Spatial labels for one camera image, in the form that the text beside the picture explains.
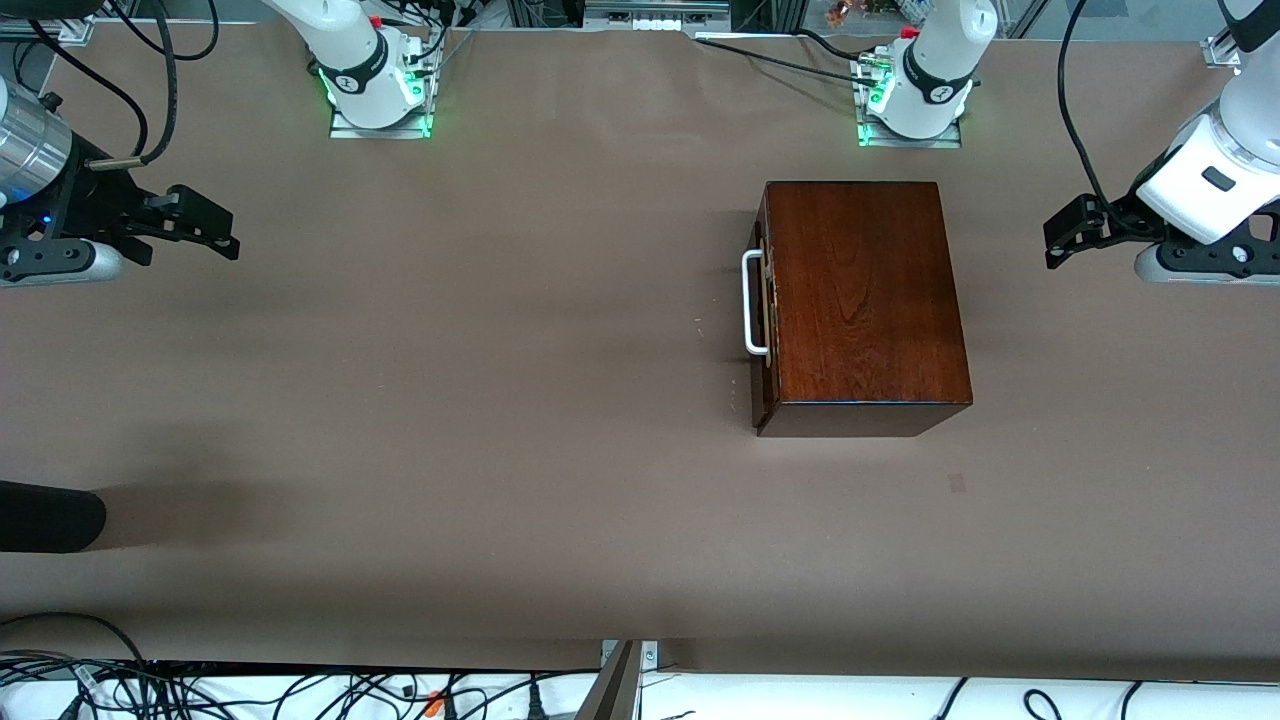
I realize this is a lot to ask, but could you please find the wooden drawer with white handle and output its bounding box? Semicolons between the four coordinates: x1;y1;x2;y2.
742;200;781;426

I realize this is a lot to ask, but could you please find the dark brown wooden cabinet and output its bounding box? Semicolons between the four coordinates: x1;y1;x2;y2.
752;181;973;438

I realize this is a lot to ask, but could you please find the black padded object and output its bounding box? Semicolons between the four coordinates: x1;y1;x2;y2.
0;481;107;553

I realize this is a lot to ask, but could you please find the white power strip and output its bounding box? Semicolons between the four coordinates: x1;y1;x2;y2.
585;0;731;31

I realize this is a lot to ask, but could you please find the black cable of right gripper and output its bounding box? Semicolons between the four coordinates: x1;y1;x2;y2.
85;0;181;171

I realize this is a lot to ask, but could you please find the metal base plate of right arm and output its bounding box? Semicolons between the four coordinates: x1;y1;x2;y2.
328;40;437;139

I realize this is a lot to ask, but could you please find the metal base plate of left arm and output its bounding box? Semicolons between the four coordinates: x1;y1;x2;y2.
853;55;964;149

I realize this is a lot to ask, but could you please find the black cable across table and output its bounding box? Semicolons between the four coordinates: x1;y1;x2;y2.
695;35;891;88

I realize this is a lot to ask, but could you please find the large black cable loop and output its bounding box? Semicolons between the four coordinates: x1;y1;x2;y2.
0;612;149;666

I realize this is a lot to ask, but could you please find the white cable tray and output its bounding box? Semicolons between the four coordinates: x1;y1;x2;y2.
0;668;1280;720

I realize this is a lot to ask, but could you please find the aluminium profile bracket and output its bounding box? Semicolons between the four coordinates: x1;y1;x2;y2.
575;640;661;720

